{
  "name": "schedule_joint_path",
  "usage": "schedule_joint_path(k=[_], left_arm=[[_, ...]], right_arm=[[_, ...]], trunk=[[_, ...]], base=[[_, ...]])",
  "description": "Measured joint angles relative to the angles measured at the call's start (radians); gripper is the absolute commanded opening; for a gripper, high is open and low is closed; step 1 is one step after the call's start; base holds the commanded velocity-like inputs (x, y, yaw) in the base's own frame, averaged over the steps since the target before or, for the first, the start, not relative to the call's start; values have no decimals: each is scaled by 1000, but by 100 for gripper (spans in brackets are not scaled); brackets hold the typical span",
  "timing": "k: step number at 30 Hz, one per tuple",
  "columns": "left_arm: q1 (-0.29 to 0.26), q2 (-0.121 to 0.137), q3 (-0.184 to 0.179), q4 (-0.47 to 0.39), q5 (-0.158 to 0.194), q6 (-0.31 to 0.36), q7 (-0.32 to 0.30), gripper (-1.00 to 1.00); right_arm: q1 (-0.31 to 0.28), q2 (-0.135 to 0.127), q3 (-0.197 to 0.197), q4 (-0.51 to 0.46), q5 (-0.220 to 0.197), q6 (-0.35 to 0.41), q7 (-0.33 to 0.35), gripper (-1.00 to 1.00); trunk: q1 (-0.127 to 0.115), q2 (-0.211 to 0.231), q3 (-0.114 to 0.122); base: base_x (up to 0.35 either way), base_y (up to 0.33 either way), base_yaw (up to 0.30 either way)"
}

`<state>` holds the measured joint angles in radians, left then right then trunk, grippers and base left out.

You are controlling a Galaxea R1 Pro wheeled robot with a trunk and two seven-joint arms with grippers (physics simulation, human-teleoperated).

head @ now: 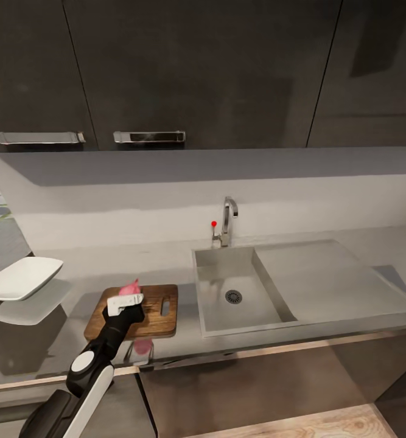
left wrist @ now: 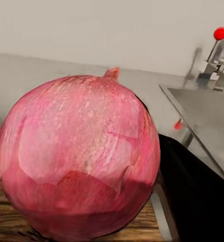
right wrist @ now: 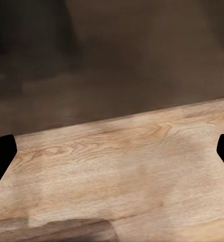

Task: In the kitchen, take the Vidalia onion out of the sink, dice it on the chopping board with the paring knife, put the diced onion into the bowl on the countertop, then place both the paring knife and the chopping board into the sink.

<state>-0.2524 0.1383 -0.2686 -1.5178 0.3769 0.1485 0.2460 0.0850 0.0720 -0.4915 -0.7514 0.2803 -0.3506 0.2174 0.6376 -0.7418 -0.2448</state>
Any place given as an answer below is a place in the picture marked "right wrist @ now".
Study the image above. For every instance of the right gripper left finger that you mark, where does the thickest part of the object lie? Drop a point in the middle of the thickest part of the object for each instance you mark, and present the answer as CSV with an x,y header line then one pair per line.
x,y
8,150

